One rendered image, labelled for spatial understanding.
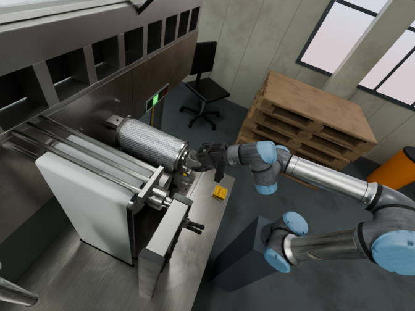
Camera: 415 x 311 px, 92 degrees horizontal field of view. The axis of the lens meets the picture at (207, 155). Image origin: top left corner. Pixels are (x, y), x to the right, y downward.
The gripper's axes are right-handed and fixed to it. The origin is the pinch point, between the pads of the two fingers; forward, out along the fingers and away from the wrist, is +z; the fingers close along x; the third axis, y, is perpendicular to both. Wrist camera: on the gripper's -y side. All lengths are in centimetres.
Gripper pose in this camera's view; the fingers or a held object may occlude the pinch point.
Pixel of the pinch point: (188, 164)
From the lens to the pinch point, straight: 83.6
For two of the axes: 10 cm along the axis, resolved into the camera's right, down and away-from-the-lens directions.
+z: -8.5, 1.0, 5.1
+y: -4.0, -7.6, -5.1
